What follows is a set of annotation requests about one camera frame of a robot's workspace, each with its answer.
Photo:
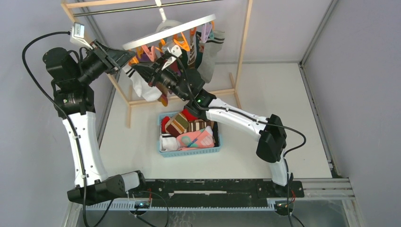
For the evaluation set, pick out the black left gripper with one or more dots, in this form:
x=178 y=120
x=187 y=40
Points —
x=113 y=58

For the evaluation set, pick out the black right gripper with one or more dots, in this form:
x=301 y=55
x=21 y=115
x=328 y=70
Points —
x=152 y=71

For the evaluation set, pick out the white black striped sock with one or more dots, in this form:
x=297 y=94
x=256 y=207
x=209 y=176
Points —
x=140 y=86

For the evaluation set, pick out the purple striped sock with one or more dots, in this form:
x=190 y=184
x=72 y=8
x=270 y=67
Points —
x=163 y=99

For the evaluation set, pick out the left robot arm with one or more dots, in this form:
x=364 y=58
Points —
x=74 y=102

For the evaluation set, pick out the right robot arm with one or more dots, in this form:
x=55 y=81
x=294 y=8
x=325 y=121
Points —
x=269 y=132

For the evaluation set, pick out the white round sock hanger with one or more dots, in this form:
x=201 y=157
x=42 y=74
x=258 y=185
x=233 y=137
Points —
x=167 y=28

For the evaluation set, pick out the pink clothespin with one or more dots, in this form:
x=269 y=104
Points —
x=150 y=52

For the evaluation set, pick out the orange clothespin right front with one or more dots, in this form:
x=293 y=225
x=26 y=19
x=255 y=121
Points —
x=180 y=40

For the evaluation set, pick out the grey striped hanging sock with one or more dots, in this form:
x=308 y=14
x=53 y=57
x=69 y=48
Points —
x=207 y=54

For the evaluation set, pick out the metal hanging rod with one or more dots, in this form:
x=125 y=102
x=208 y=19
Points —
x=109 y=11

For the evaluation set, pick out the red sock in basket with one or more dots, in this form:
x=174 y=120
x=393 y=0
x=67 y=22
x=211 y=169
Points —
x=189 y=116

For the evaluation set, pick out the maroon tan striped sock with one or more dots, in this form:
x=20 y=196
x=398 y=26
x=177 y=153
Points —
x=177 y=125

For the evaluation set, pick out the light blue plastic basket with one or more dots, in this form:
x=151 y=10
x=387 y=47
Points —
x=177 y=153

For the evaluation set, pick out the brown white striped sock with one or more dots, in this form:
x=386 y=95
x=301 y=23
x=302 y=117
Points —
x=199 y=124

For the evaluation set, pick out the purple clothespin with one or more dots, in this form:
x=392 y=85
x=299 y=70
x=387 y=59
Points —
x=205 y=32

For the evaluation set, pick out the pink sock in basket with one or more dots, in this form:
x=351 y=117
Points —
x=196 y=139

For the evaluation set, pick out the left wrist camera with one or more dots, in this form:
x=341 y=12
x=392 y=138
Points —
x=77 y=34

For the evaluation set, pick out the wooden drying rack frame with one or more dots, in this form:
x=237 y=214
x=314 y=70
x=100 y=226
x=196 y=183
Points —
x=68 y=7

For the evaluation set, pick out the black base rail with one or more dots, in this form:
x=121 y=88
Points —
x=217 y=193

